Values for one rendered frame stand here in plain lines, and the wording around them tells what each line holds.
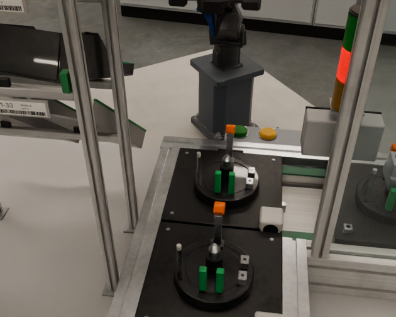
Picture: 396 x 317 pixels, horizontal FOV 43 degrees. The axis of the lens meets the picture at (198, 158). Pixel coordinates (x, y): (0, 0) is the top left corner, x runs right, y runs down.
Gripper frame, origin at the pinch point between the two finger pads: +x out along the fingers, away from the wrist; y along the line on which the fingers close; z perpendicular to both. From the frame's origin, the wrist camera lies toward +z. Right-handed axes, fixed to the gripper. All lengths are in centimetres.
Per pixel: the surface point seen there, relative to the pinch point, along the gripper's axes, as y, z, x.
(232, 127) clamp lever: 5.5, 12.5, 18.2
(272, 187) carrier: 15.1, 19.0, 28.2
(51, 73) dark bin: -20.4, 37.5, -6.5
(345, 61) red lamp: 22.3, 33.1, -9.3
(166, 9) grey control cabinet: -70, -290, 116
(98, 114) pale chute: -17.9, 27.9, 6.7
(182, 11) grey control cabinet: -56, -289, 117
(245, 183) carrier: 9.3, 20.9, 26.2
